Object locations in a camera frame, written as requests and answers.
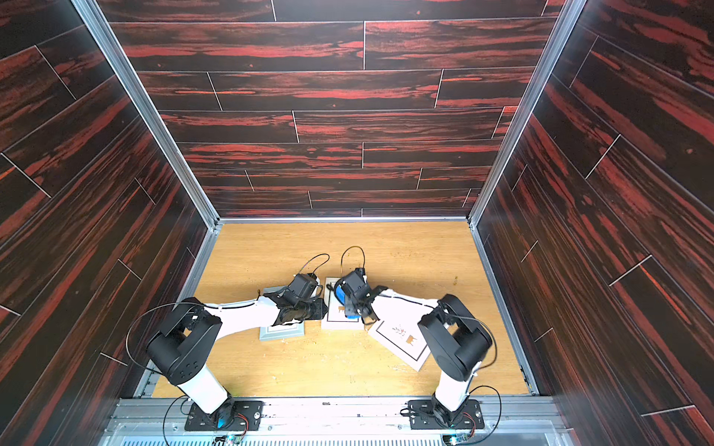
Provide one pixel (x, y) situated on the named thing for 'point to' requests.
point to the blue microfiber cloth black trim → (340, 295)
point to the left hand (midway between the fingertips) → (328, 310)
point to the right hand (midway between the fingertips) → (360, 300)
